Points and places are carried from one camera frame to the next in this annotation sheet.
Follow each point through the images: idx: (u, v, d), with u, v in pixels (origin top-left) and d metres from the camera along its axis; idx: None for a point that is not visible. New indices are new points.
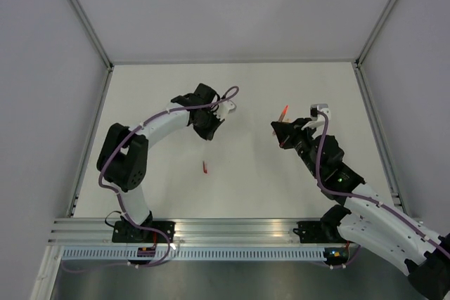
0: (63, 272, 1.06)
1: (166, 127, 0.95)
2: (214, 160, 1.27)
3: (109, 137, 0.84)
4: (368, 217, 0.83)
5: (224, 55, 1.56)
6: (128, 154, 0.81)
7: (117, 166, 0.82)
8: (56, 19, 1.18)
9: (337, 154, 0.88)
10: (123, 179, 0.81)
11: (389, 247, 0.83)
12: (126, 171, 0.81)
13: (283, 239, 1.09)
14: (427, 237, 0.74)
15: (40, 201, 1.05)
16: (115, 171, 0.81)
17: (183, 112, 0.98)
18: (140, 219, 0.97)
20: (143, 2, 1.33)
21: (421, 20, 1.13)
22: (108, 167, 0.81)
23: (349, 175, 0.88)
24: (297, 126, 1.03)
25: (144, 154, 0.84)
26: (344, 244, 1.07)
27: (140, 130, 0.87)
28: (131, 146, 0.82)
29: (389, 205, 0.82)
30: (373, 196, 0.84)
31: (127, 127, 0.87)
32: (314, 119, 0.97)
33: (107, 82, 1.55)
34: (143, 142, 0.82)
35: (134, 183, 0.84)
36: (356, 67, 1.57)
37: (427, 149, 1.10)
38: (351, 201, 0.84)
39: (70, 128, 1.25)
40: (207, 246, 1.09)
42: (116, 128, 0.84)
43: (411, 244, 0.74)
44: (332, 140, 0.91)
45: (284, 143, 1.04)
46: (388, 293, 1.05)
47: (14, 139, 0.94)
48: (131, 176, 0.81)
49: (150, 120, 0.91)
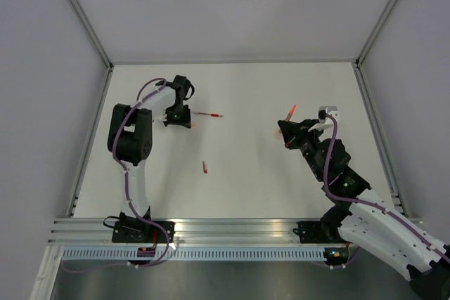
0: (63, 272, 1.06)
1: (160, 104, 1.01)
2: (215, 160, 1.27)
3: (112, 116, 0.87)
4: (373, 223, 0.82)
5: (224, 54, 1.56)
6: (136, 128, 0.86)
7: (127, 141, 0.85)
8: (56, 20, 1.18)
9: (344, 159, 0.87)
10: (136, 152, 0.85)
11: (391, 251, 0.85)
12: (138, 142, 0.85)
13: (283, 239, 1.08)
14: (433, 246, 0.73)
15: (39, 200, 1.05)
16: (126, 147, 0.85)
17: (171, 90, 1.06)
18: (143, 210, 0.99)
20: (141, 3, 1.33)
21: (422, 20, 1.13)
22: (119, 143, 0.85)
23: (354, 180, 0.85)
24: (304, 126, 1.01)
25: (149, 126, 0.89)
26: (344, 244, 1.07)
27: (141, 105, 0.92)
28: (136, 120, 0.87)
29: (396, 212, 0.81)
30: (378, 201, 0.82)
31: (128, 105, 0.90)
32: (322, 121, 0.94)
33: (107, 82, 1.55)
34: (148, 114, 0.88)
35: (145, 153, 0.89)
36: (356, 67, 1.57)
37: (427, 150, 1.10)
38: (356, 206, 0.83)
39: (69, 128, 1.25)
40: (207, 246, 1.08)
42: (117, 107, 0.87)
43: (418, 254, 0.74)
44: (341, 145, 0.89)
45: (290, 143, 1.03)
46: (389, 294, 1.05)
47: (13, 139, 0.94)
48: (142, 148, 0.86)
49: (146, 98, 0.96)
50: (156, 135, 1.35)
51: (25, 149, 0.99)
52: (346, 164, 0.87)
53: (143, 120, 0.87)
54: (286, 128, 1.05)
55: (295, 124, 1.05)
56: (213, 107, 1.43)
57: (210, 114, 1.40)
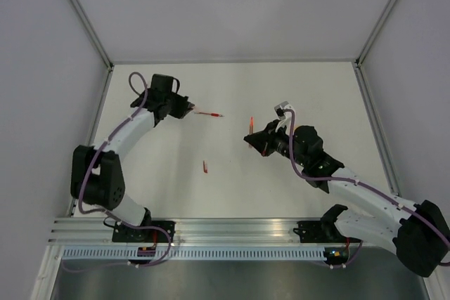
0: (64, 272, 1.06)
1: (132, 137, 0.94)
2: (215, 160, 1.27)
3: (74, 162, 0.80)
4: (349, 195, 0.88)
5: (225, 55, 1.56)
6: (101, 175, 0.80)
7: (94, 189, 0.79)
8: (56, 20, 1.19)
9: (317, 142, 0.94)
10: (104, 199, 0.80)
11: (378, 230, 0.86)
12: (105, 192, 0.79)
13: (283, 239, 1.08)
14: (401, 205, 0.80)
15: (39, 199, 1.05)
16: (93, 194, 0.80)
17: (145, 114, 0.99)
18: (138, 220, 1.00)
20: (141, 2, 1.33)
21: (422, 19, 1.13)
22: (85, 192, 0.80)
23: (328, 162, 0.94)
24: (271, 131, 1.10)
25: (117, 171, 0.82)
26: (344, 244, 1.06)
27: (107, 145, 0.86)
28: (101, 166, 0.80)
29: (365, 181, 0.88)
30: (351, 175, 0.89)
31: (92, 147, 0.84)
32: (282, 118, 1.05)
33: (107, 81, 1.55)
34: (114, 159, 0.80)
35: (116, 198, 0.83)
36: (356, 67, 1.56)
37: (428, 150, 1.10)
38: (332, 183, 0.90)
39: (69, 128, 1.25)
40: (207, 246, 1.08)
42: (79, 152, 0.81)
43: (388, 215, 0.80)
44: (310, 128, 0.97)
45: (266, 150, 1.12)
46: (389, 294, 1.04)
47: (13, 138, 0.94)
48: (111, 195, 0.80)
49: (114, 133, 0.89)
50: (156, 135, 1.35)
51: (25, 148, 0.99)
52: (319, 147, 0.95)
53: (108, 166, 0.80)
54: (257, 140, 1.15)
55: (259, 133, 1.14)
56: (212, 106, 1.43)
57: (210, 114, 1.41)
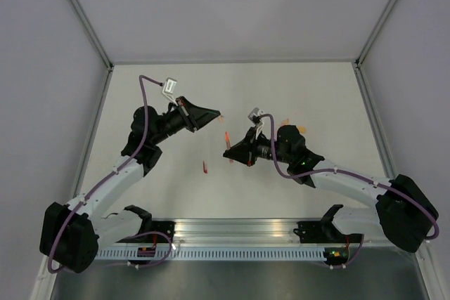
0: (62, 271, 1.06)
1: (116, 190, 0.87)
2: (215, 160, 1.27)
3: (46, 220, 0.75)
4: (331, 183, 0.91)
5: (226, 55, 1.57)
6: (70, 239, 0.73)
7: (63, 249, 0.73)
8: (55, 19, 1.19)
9: (299, 140, 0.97)
10: (70, 262, 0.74)
11: (367, 216, 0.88)
12: (72, 256, 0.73)
13: (283, 239, 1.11)
14: (376, 182, 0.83)
15: (39, 199, 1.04)
16: (62, 254, 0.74)
17: (133, 166, 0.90)
18: (136, 229, 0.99)
20: (141, 2, 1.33)
21: (422, 17, 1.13)
22: (55, 253, 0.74)
23: (311, 158, 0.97)
24: (252, 140, 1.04)
25: (88, 235, 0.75)
26: (344, 244, 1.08)
27: (83, 206, 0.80)
28: (71, 229, 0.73)
29: (344, 167, 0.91)
30: (330, 165, 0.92)
31: (66, 205, 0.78)
32: (259, 124, 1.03)
33: (107, 81, 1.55)
34: (84, 225, 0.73)
35: (86, 261, 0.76)
36: (356, 67, 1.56)
37: (429, 148, 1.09)
38: (315, 177, 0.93)
39: (69, 127, 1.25)
40: (207, 246, 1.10)
42: (53, 209, 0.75)
43: (366, 194, 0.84)
44: (292, 128, 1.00)
45: (251, 161, 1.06)
46: (390, 294, 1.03)
47: (13, 138, 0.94)
48: (79, 258, 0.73)
49: (94, 190, 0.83)
50: None
51: (24, 147, 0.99)
52: (301, 145, 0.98)
53: (77, 231, 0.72)
54: (237, 153, 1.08)
55: (239, 144, 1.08)
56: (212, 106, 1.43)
57: None
